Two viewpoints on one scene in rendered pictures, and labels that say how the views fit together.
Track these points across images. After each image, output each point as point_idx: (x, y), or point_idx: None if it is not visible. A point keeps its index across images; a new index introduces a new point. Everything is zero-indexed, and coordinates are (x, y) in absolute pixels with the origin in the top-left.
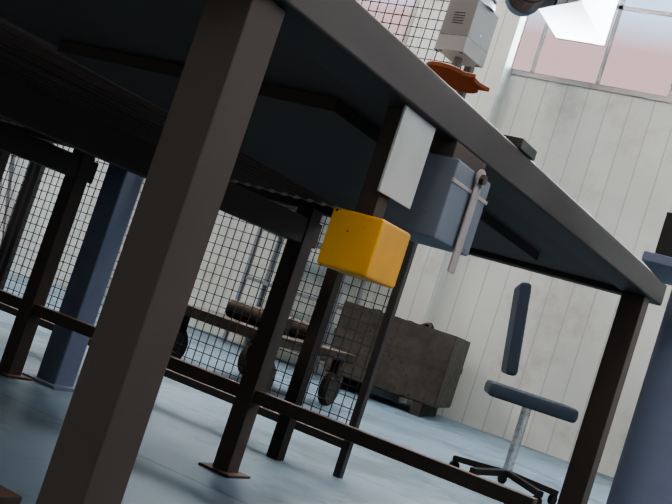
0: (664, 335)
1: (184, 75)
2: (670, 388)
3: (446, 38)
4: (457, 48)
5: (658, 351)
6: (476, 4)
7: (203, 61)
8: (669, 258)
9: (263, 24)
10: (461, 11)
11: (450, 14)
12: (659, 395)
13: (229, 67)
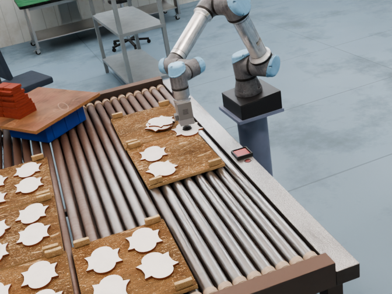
0: (247, 137)
1: (329, 293)
2: (258, 151)
3: (184, 121)
4: (191, 123)
5: (247, 142)
6: (191, 104)
7: (333, 287)
8: (248, 119)
9: None
10: (185, 109)
11: (180, 111)
12: (255, 155)
13: (342, 284)
